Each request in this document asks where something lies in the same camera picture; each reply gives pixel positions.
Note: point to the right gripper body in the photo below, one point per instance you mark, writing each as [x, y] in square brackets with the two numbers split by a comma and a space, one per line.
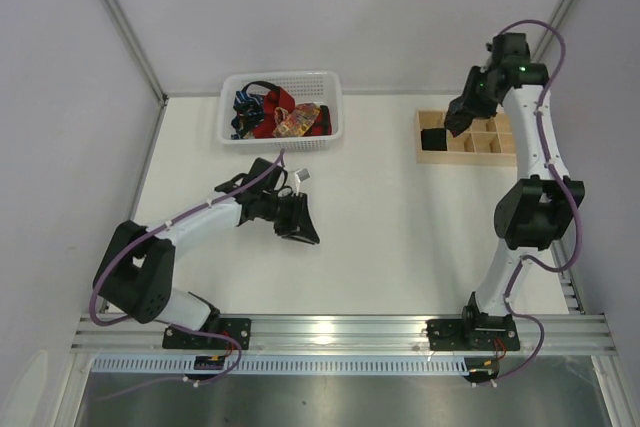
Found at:
[470, 104]

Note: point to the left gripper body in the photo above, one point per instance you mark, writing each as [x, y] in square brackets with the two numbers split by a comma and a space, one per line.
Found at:
[291, 214]

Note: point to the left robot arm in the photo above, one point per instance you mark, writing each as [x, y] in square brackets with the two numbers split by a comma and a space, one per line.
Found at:
[137, 269]

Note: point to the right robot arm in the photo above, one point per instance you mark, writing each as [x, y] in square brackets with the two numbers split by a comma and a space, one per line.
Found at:
[534, 213]

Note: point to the rolled black tie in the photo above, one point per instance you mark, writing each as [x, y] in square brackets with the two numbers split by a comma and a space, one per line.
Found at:
[433, 139]

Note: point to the wooden compartment box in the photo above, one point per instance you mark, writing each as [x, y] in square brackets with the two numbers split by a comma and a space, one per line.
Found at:
[488, 142]

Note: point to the colourful patterned tie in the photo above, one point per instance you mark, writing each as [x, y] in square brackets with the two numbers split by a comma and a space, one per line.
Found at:
[298, 122]

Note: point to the blue striped tie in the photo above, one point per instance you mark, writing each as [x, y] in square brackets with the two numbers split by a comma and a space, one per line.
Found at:
[249, 114]

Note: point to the red tie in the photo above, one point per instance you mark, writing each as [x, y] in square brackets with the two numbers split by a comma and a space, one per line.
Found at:
[277, 105]

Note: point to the white plastic basket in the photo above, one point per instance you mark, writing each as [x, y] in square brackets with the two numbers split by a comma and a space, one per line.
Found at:
[319, 87]

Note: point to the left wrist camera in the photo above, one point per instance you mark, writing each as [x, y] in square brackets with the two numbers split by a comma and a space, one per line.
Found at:
[300, 176]

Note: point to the white slotted cable duct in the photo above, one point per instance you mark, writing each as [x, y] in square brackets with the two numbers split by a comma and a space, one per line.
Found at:
[420, 365]

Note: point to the aluminium mounting rail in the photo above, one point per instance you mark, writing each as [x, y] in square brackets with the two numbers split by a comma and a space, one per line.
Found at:
[342, 334]

